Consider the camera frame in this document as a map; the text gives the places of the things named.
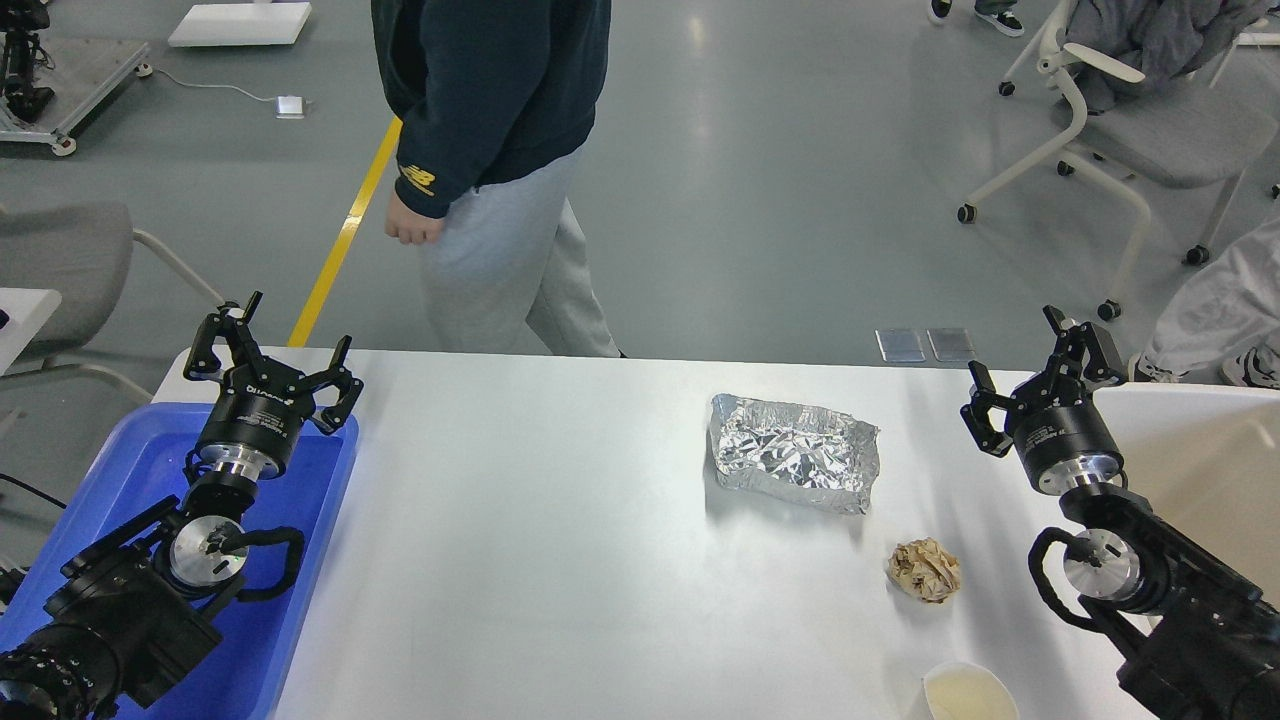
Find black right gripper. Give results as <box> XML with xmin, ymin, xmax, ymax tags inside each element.
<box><xmin>960</xmin><ymin>305</ymin><xmax>1129</xmax><ymax>496</ymax></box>

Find person in white trousers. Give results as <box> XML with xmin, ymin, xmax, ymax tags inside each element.
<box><xmin>1126</xmin><ymin>214</ymin><xmax>1279</xmax><ymax>389</ymax></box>

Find white office chair right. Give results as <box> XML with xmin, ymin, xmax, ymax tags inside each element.
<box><xmin>957</xmin><ymin>1</ymin><xmax>1277</xmax><ymax>322</ymax></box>

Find grey jacket on chair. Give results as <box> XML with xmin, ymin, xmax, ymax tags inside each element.
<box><xmin>1065</xmin><ymin>1</ymin><xmax>1272</xmax><ymax>114</ymax></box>

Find grey chair left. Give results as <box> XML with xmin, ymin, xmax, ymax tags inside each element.
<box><xmin>1</xmin><ymin>202</ymin><xmax>227</xmax><ymax>404</ymax></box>

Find white flat board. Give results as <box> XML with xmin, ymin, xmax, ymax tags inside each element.
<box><xmin>166</xmin><ymin>1</ymin><xmax>312</xmax><ymax>47</ymax></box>

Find person in grey trousers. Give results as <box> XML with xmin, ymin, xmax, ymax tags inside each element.
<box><xmin>370</xmin><ymin>0</ymin><xmax>628</xmax><ymax>359</ymax></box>

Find metal floor plate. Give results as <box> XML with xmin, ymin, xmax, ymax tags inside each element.
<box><xmin>925</xmin><ymin>328</ymin><xmax>977</xmax><ymax>363</ymax></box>
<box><xmin>876</xmin><ymin>328</ymin><xmax>925</xmax><ymax>364</ymax></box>

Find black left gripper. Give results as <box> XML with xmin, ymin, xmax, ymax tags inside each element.
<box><xmin>182</xmin><ymin>291</ymin><xmax>365</xmax><ymax>479</ymax></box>

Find white side table corner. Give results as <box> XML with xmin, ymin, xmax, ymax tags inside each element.
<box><xmin>1</xmin><ymin>287</ymin><xmax>61</xmax><ymax>374</ymax></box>

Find white power adapter with cable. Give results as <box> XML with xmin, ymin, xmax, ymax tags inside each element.
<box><xmin>138</xmin><ymin>64</ymin><xmax>308</xmax><ymax>119</ymax></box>

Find white paper cup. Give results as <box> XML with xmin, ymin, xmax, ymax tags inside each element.
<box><xmin>922</xmin><ymin>661</ymin><xmax>1021</xmax><ymax>719</ymax></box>

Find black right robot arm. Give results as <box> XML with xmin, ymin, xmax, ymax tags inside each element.
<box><xmin>960</xmin><ymin>305</ymin><xmax>1279</xmax><ymax>719</ymax></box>

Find right metal floor plate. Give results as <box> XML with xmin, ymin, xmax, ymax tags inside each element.
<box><xmin>925</xmin><ymin>328</ymin><xmax>977</xmax><ymax>363</ymax></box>

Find crumpled aluminium foil tray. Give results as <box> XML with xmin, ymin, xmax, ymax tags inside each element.
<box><xmin>708</xmin><ymin>393</ymin><xmax>881</xmax><ymax>515</ymax></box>

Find crumpled brown paper ball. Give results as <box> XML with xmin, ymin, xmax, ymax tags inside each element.
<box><xmin>886</xmin><ymin>537</ymin><xmax>963</xmax><ymax>603</ymax></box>

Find beige plastic bin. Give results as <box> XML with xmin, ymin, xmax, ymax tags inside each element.
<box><xmin>1094</xmin><ymin>384</ymin><xmax>1279</xmax><ymax>606</ymax></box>

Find left metal floor plate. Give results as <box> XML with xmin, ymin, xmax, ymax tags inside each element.
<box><xmin>876</xmin><ymin>328</ymin><xmax>925</xmax><ymax>364</ymax></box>

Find distant person feet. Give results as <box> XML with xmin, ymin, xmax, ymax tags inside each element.
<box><xmin>927</xmin><ymin>0</ymin><xmax>1025</xmax><ymax>38</ymax></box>

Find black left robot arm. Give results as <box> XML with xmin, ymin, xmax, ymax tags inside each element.
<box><xmin>3</xmin><ymin>292</ymin><xmax>364</xmax><ymax>719</ymax></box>

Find blue plastic bin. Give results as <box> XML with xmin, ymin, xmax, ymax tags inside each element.
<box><xmin>0</xmin><ymin>402</ymin><xmax>361</xmax><ymax>720</ymax></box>

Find wheeled metal platform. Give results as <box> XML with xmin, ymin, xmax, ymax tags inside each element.
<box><xmin>1</xmin><ymin>37</ymin><xmax>151</xmax><ymax>158</ymax></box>

